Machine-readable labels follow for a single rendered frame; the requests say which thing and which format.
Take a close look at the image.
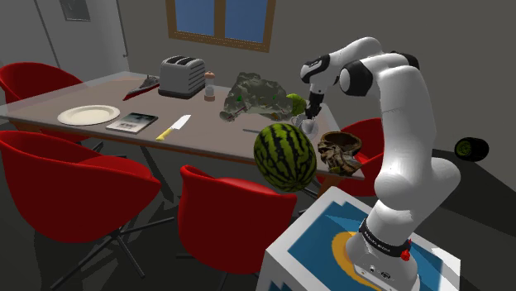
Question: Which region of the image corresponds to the black cylinder with green end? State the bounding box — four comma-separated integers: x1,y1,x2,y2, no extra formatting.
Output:
454,136,490,164

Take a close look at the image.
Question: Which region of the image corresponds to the grey metal toaster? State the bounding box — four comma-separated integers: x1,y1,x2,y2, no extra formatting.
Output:
158,55,207,101

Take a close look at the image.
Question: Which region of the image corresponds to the cream round plate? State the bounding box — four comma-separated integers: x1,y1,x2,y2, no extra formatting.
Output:
56,104,122,127

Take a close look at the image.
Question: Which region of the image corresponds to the red chair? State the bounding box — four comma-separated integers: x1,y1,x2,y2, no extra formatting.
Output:
0,61,92,146
315,117,385,198
175,165,299,291
0,130,175,290

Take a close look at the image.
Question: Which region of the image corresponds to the large camouflage rock model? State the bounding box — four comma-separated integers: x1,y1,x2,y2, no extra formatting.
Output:
218,72,296,122

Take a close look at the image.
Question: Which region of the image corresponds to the grey tablet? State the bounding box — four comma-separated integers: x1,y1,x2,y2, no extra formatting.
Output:
105,112,160,136

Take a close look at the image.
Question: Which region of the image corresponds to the grey dining table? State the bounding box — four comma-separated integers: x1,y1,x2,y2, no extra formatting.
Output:
0,71,366,203

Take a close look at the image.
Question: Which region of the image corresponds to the striped green watermelon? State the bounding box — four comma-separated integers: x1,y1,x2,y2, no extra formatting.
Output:
252,122,318,193

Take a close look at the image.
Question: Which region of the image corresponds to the grey and red ship model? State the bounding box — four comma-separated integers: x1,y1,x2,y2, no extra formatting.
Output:
122,74,161,103

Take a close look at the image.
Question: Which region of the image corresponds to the wooden framed window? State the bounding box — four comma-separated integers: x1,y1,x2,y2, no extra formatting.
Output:
165,0,278,54

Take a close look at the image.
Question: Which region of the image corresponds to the clear grinder with brown cap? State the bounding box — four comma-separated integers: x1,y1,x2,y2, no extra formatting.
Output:
203,71,217,103

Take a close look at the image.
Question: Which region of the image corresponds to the grey wall picture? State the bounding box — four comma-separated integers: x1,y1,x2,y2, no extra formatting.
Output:
59,0,92,22

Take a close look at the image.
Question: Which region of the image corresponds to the brown camouflage bowl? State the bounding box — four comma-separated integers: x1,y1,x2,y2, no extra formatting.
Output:
317,131,363,177

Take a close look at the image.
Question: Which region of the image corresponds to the white cup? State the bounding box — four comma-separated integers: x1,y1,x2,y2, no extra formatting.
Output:
290,113,321,141

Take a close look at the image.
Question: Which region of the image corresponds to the yellow handled kitchen knife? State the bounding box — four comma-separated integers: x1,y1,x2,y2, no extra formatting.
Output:
155,114,193,142

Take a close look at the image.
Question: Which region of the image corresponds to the blue white patterned robot stand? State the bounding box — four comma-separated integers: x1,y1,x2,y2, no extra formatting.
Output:
256,186,461,291

